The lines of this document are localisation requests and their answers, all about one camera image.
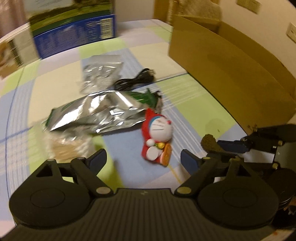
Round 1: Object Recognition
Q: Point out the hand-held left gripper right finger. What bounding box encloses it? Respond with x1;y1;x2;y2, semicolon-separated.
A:
174;149;262;197

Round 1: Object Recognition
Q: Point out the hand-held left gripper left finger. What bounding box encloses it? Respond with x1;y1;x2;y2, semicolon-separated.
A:
35;149;114;198

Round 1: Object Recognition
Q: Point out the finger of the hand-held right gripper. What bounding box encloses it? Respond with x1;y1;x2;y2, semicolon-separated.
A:
217;124;296;154
206;151;241;163

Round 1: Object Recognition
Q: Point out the brown fuzzy lump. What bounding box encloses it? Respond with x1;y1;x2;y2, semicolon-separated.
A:
200;134;221;153

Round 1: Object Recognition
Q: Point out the red and white cat toy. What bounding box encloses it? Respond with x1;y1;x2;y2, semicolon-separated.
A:
141;108;173;166

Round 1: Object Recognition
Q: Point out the silver and green foil bag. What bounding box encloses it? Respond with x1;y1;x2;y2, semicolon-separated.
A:
45;89;163;135

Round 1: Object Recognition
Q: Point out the brown cardboard box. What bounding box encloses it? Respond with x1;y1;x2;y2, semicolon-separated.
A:
168;14;296;136

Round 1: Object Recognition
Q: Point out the clear packet with beige contents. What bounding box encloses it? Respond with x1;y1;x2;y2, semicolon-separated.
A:
44;130;93;161

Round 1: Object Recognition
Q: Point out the clear bag of metal hooks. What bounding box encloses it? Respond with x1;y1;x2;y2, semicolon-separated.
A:
80;55;124;93

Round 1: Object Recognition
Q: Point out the blue and green printed carton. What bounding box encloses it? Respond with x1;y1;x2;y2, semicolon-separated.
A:
0;0;117;78

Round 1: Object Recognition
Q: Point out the beige fuzzy cushion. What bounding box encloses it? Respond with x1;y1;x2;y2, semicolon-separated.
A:
176;0;223;24

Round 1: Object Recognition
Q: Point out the brown wooden cabinet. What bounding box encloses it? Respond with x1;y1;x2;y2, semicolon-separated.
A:
153;0;177;24

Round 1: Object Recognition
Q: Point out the pink curtain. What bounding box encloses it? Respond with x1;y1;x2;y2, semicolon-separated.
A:
0;0;28;32

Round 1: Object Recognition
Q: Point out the black usb cable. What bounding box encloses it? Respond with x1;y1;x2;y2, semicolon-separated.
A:
113;68;156;91

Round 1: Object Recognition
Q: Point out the beige wall socket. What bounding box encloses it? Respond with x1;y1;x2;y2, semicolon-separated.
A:
237;0;260;14
286;22;296;44

